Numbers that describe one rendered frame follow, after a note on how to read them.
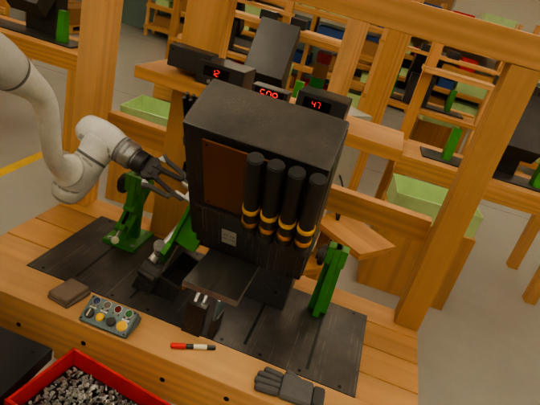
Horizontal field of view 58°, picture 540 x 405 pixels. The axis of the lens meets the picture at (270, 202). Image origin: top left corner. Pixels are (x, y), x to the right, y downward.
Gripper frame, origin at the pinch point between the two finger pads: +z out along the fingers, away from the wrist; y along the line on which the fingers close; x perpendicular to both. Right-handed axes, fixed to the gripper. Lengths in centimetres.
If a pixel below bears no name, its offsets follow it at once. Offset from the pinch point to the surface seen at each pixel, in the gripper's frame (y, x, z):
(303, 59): 420, 535, -80
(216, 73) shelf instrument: 35.0, -12.2, -13.3
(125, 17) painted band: 477, 872, -532
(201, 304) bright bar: -26.9, -4.8, 23.7
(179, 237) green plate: -13.7, -3.1, 6.6
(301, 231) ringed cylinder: -2, -40, 35
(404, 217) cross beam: 39, 9, 66
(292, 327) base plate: -16, 12, 52
